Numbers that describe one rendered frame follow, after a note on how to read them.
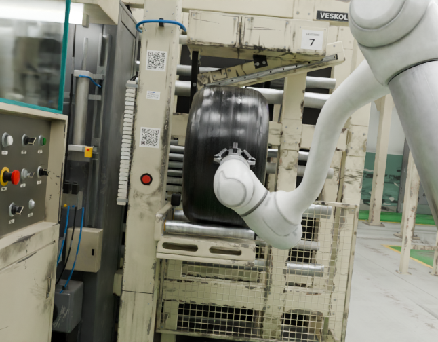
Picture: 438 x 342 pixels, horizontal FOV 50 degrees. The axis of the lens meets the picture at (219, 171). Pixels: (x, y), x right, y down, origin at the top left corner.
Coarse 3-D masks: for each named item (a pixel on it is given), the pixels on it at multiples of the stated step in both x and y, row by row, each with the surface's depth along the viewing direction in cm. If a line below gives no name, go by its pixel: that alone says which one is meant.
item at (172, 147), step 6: (174, 150) 220; (180, 150) 220; (174, 156) 219; (180, 156) 219; (168, 162) 221; (174, 162) 221; (180, 162) 221; (168, 168) 233; (174, 168) 233; (180, 168) 233; (168, 174) 220; (174, 174) 220; (180, 174) 220; (168, 180) 221; (174, 180) 221; (180, 180) 221; (168, 186) 220; (174, 186) 220; (180, 186) 221; (180, 192) 234; (180, 204) 220
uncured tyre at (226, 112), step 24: (216, 96) 169; (240, 96) 170; (192, 120) 165; (216, 120) 162; (240, 120) 163; (264, 120) 166; (192, 144) 162; (216, 144) 160; (240, 144) 160; (264, 144) 163; (192, 168) 162; (216, 168) 160; (264, 168) 164; (192, 192) 164; (192, 216) 173; (216, 216) 170; (240, 216) 169
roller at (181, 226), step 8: (168, 224) 173; (176, 224) 173; (184, 224) 174; (192, 224) 174; (200, 224) 174; (208, 224) 174; (216, 224) 175; (176, 232) 174; (184, 232) 174; (192, 232) 174; (200, 232) 173; (208, 232) 173; (216, 232) 173; (224, 232) 173; (232, 232) 173; (240, 232) 173; (248, 232) 173
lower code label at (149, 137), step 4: (144, 128) 179; (148, 128) 179; (152, 128) 179; (156, 128) 179; (160, 128) 179; (140, 132) 179; (144, 132) 179; (148, 132) 179; (152, 132) 179; (156, 132) 179; (140, 136) 179; (144, 136) 179; (148, 136) 179; (152, 136) 179; (156, 136) 179; (140, 140) 180; (144, 140) 179; (148, 140) 179; (152, 140) 179; (156, 140) 179; (140, 144) 180; (144, 144) 180; (148, 144) 180; (152, 144) 179; (156, 144) 179
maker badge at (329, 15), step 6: (318, 12) 232; (324, 12) 232; (330, 12) 232; (336, 12) 232; (342, 12) 232; (318, 18) 232; (324, 18) 232; (330, 18) 232; (336, 18) 232; (342, 18) 232
